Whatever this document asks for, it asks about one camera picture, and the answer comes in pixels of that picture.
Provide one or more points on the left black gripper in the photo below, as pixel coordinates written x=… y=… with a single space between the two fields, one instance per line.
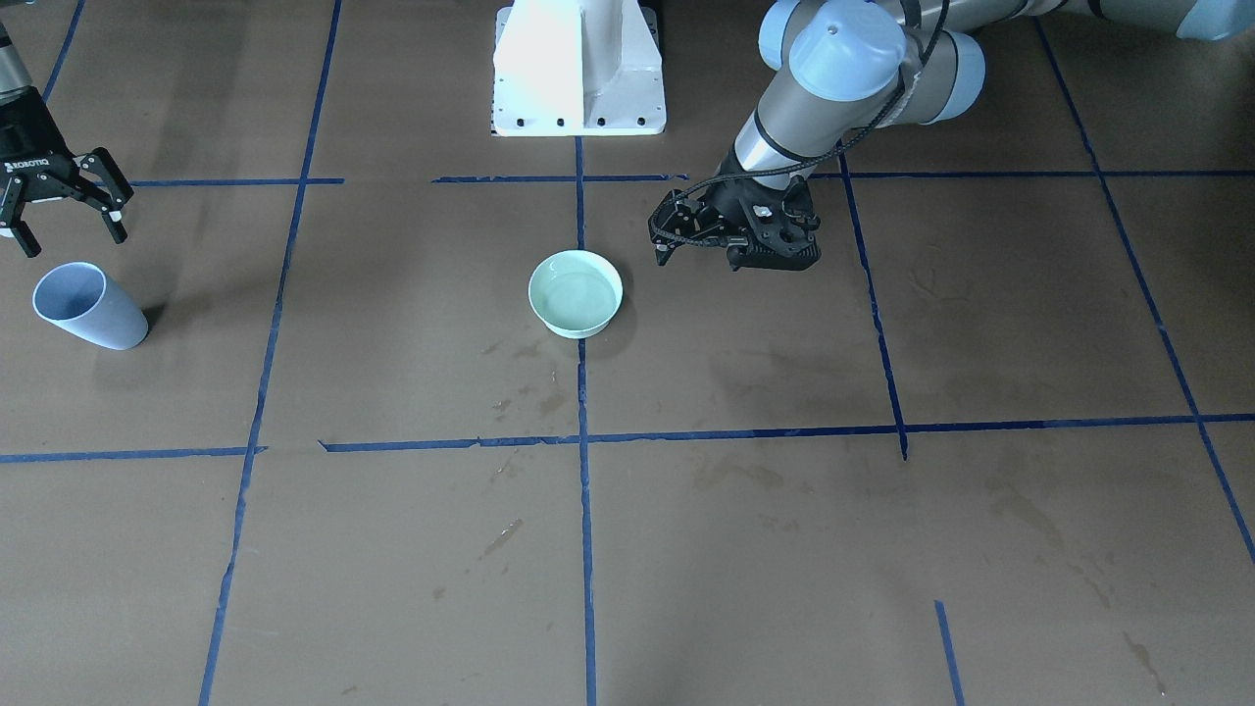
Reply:
x=723 y=200

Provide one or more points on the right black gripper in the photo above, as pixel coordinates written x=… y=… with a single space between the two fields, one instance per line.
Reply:
x=32 y=147

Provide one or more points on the blue plastic cup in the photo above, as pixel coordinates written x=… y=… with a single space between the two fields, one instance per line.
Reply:
x=83 y=300

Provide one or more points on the light green bowl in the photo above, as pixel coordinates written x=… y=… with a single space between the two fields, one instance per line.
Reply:
x=575 y=293

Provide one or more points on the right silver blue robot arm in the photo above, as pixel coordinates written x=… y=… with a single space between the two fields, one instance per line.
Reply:
x=14 y=75

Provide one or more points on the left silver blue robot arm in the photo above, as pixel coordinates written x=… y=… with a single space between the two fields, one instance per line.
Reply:
x=845 y=68

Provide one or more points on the white pillar with base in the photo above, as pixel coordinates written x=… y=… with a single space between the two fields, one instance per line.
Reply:
x=577 y=68

